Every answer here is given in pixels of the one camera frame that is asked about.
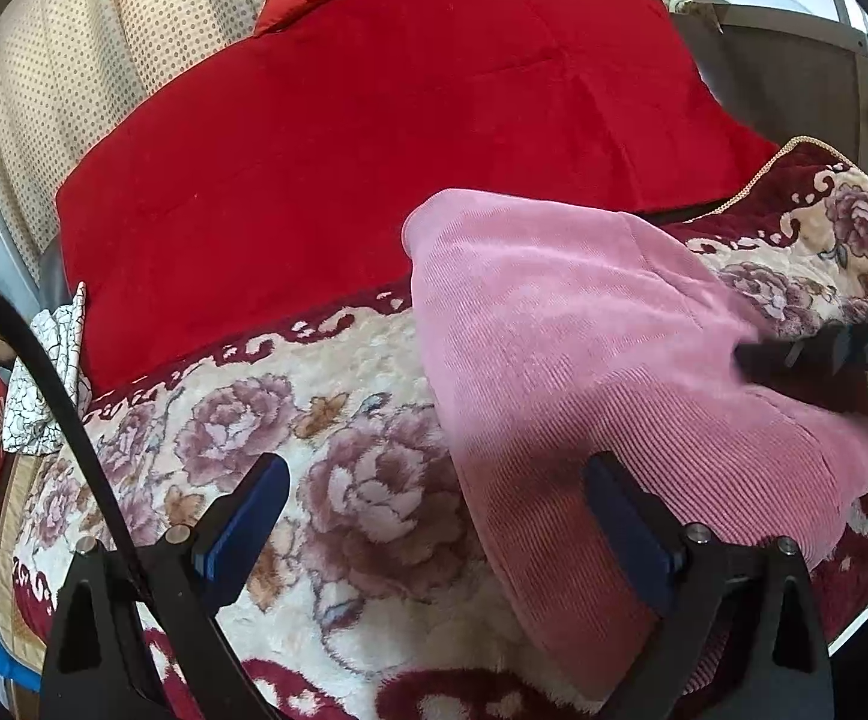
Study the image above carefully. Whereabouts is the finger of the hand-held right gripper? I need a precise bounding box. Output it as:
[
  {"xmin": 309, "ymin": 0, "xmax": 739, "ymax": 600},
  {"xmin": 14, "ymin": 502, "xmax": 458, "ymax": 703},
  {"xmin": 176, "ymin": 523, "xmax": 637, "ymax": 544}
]
[{"xmin": 734, "ymin": 315, "xmax": 868, "ymax": 391}]

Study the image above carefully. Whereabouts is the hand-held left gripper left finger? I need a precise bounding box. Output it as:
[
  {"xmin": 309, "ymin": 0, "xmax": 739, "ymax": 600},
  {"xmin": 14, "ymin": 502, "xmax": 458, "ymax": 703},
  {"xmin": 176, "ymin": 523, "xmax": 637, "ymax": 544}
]
[{"xmin": 38, "ymin": 453, "xmax": 291, "ymax": 720}]

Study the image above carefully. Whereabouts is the black cable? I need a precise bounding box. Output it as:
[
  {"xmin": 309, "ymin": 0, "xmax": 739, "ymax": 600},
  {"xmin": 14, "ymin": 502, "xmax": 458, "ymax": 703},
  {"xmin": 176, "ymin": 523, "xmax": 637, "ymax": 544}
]
[{"xmin": 0, "ymin": 266, "xmax": 180, "ymax": 720}]

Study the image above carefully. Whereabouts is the grey bed headboard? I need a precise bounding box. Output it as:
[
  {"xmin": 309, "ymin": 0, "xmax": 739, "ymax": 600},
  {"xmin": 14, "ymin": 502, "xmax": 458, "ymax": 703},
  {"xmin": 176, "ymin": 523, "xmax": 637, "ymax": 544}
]
[{"xmin": 670, "ymin": 4, "xmax": 868, "ymax": 188}]

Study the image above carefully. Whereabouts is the red quilt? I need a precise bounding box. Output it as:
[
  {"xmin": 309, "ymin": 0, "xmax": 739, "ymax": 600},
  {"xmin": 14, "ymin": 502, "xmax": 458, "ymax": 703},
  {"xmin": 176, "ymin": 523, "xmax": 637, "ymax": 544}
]
[{"xmin": 55, "ymin": 0, "xmax": 780, "ymax": 395}]

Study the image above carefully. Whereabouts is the pink corduroy garment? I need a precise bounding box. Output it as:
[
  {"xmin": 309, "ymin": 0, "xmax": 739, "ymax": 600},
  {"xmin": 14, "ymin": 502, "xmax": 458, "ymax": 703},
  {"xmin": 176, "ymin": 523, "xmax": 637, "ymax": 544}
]
[{"xmin": 402, "ymin": 187, "xmax": 868, "ymax": 698}]

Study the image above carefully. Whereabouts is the white patterned cloth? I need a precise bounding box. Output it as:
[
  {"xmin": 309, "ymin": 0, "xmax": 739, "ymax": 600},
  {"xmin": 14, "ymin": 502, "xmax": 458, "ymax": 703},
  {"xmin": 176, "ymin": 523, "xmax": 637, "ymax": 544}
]
[{"xmin": 2, "ymin": 281, "xmax": 94, "ymax": 457}]

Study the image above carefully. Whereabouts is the floral plush blanket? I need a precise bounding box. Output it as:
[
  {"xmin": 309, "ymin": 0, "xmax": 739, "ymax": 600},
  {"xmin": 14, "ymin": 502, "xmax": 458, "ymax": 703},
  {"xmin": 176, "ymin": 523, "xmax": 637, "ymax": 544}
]
[{"xmin": 0, "ymin": 136, "xmax": 868, "ymax": 720}]

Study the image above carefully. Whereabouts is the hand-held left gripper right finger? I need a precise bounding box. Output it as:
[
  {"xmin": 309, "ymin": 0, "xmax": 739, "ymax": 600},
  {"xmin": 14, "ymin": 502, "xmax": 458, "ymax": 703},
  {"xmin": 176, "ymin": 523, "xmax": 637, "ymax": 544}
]
[{"xmin": 582, "ymin": 451, "xmax": 834, "ymax": 720}]

